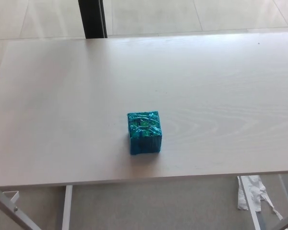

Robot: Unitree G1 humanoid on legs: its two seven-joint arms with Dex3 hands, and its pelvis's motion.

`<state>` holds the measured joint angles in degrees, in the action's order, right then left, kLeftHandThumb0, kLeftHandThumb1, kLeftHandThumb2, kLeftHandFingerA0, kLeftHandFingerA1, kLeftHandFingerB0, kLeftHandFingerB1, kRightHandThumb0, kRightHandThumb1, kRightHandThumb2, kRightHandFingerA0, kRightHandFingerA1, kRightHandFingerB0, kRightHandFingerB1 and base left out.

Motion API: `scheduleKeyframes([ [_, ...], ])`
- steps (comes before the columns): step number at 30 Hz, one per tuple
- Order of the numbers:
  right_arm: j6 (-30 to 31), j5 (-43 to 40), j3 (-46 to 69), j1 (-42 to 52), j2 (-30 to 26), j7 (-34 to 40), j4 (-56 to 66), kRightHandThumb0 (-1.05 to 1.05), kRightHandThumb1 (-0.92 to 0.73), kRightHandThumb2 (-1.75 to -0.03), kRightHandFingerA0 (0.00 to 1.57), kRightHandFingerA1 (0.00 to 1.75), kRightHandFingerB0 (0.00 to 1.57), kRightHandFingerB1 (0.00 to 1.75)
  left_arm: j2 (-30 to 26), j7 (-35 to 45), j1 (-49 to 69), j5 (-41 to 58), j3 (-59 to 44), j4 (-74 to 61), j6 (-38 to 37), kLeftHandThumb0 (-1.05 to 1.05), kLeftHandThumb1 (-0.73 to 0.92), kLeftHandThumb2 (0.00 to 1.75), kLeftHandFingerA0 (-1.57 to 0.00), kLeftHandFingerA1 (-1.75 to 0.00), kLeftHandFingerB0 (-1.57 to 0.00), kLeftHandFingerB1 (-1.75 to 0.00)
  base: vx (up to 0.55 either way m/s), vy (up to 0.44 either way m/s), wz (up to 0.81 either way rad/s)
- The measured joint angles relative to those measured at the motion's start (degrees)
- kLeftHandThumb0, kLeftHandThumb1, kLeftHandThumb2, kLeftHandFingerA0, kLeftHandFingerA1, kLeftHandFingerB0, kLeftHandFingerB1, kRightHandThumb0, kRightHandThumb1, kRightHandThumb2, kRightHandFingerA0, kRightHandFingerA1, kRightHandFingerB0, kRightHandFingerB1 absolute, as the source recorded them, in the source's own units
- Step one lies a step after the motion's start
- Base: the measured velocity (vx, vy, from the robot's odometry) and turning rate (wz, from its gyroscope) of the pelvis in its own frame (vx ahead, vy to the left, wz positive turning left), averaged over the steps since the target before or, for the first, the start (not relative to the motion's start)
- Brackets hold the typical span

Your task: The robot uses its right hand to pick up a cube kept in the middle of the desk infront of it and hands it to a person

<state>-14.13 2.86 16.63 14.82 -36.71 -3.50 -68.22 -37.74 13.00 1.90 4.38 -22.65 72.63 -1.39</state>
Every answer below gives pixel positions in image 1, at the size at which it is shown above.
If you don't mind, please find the white metal bracket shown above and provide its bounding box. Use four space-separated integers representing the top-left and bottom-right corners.
2 190 21 205

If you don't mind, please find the blue green cube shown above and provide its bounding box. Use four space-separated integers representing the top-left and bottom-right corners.
126 111 164 156

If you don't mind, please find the black vertical post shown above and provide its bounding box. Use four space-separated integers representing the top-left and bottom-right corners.
78 0 108 39

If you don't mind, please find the white table leg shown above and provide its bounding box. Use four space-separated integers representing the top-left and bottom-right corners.
61 184 73 230
237 176 264 230

